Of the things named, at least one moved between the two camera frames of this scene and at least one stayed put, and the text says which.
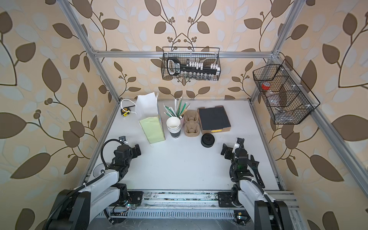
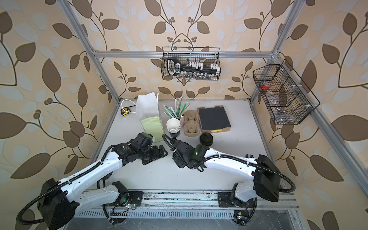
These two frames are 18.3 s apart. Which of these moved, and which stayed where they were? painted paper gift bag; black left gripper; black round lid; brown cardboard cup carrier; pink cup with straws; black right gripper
Moved: black left gripper; black right gripper
Stayed: pink cup with straws; brown cardboard cup carrier; painted paper gift bag; black round lid
